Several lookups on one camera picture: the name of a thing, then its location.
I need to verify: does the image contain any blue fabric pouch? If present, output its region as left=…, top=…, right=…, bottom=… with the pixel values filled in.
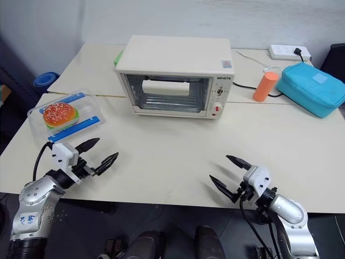
left=275, top=62, right=345, bottom=119

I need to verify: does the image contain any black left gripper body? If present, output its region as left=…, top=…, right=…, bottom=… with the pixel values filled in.
left=71, top=158, right=98, bottom=181

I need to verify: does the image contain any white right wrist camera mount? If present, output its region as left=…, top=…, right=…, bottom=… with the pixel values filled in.
left=242, top=165, right=272, bottom=199

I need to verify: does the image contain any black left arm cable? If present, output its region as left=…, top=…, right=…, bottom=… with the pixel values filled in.
left=32, top=141, right=53, bottom=182

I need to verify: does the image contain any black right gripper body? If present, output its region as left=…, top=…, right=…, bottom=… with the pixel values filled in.
left=233, top=181, right=256, bottom=203

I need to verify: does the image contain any white power strip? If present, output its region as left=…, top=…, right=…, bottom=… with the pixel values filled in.
left=267, top=44, right=313, bottom=61

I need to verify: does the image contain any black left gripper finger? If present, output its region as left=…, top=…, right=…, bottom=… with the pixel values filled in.
left=74, top=138, right=101, bottom=155
left=94, top=152, right=120, bottom=176

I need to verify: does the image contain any white cable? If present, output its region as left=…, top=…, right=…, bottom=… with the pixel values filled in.
left=235, top=50, right=281, bottom=74

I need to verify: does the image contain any cream toaster oven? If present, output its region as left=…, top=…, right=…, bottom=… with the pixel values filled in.
left=115, top=35, right=236, bottom=120

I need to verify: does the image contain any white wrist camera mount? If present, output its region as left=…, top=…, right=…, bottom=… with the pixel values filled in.
left=51, top=142, right=80, bottom=185
left=242, top=165, right=272, bottom=199

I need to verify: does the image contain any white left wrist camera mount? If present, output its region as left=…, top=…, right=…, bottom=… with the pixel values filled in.
left=51, top=142, right=80, bottom=185

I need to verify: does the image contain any cream oven door handle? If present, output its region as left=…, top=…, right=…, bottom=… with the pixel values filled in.
left=141, top=79, right=191, bottom=96

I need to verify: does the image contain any black object by wall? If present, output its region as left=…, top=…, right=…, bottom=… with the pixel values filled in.
left=321, top=43, right=345, bottom=71

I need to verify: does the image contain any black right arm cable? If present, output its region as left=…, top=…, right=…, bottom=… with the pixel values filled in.
left=239, top=199, right=272, bottom=259

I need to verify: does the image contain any black power cord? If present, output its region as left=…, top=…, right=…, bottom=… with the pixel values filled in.
left=232, top=81, right=282, bottom=98

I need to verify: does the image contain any orange cylinder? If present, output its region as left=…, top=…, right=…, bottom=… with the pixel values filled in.
left=252, top=71, right=279, bottom=103

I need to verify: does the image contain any toy hamburger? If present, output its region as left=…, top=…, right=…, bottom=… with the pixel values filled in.
left=43, top=103, right=80, bottom=131

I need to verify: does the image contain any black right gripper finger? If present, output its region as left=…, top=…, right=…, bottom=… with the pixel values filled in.
left=225, top=154, right=252, bottom=172
left=209, top=174, right=236, bottom=203

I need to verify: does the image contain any clear container with blue clips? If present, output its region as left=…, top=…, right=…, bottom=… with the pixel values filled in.
left=27, top=86, right=107, bottom=143

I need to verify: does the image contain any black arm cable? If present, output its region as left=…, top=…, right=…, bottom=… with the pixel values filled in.
left=32, top=141, right=53, bottom=182
left=239, top=199, right=272, bottom=259

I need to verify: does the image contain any dark rounded shape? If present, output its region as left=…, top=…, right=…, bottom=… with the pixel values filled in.
left=194, top=224, right=226, bottom=259
left=128, top=230, right=165, bottom=259

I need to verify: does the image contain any glass oven door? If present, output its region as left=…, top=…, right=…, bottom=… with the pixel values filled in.
left=120, top=72, right=212, bottom=118

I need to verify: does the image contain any green sponge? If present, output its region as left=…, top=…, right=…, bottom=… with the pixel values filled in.
left=113, top=50, right=125, bottom=66

